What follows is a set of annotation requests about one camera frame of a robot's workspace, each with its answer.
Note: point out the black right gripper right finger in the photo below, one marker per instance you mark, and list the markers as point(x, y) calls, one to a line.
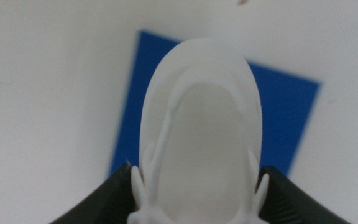
point(287, 202)

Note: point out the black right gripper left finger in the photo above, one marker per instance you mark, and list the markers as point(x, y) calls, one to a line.
point(104, 205)

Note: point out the blue square mat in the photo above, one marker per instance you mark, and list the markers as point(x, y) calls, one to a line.
point(284, 118)

